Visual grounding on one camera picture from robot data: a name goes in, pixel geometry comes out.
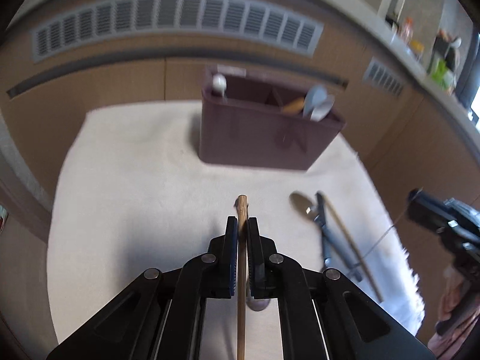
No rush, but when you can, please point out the grey blue plastic spoon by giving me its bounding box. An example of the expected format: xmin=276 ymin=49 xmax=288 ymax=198
xmin=303 ymin=85 xmax=328 ymax=118

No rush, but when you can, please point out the wooden chopstick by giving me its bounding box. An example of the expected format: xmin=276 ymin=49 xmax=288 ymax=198
xmin=323 ymin=196 xmax=384 ymax=303
xmin=236 ymin=195 xmax=248 ymax=360

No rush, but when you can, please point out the white ball handle metal spoon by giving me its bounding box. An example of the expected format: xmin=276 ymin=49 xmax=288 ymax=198
xmin=211 ymin=73 xmax=227 ymax=98

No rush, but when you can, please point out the person's right hand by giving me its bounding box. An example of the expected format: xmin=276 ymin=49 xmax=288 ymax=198
xmin=427 ymin=265 xmax=479 ymax=359

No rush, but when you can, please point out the white table cloth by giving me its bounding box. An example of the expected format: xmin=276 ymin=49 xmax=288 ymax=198
xmin=47 ymin=101 xmax=425 ymax=341

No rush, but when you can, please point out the dark metal spoon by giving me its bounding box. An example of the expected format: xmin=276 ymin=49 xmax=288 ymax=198
xmin=246 ymin=275 xmax=270 ymax=312

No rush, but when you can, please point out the wooden spoon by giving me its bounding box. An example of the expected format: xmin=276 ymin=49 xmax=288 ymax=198
xmin=281 ymin=97 xmax=305 ymax=115

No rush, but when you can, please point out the black rack with utensils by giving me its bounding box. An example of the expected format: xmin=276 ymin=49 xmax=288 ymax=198
xmin=433 ymin=28 xmax=462 ymax=73

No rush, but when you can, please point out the black metal peeler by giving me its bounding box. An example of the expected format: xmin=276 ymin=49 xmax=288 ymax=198
xmin=289 ymin=192 xmax=363 ymax=283

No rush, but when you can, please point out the dark purple utensil caddy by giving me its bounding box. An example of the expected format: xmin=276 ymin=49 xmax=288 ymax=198
xmin=199 ymin=65 xmax=346 ymax=171

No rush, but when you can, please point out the orange bottle on counter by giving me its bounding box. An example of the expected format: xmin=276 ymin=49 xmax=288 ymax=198
xmin=400 ymin=17 xmax=413 ymax=44

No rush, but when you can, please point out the green packaging on counter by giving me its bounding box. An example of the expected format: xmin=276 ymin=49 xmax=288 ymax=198
xmin=430 ymin=58 xmax=456 ymax=92

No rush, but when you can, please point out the long grey vent grille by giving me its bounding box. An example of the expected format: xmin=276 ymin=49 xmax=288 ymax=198
xmin=32 ymin=0 xmax=324 ymax=62

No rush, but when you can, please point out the small grey vent grille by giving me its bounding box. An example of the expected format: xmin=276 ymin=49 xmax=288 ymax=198
xmin=363 ymin=58 xmax=404 ymax=97

